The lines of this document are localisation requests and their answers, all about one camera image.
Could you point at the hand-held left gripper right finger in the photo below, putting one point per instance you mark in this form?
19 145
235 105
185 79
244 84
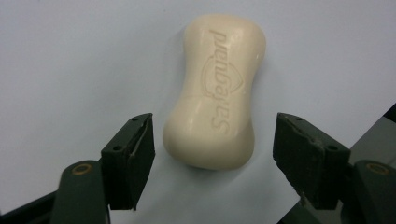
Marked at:
308 158

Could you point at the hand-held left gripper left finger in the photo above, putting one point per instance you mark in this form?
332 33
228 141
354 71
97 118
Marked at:
127 161

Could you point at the cream soap bar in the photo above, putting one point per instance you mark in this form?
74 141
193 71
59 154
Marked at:
214 93

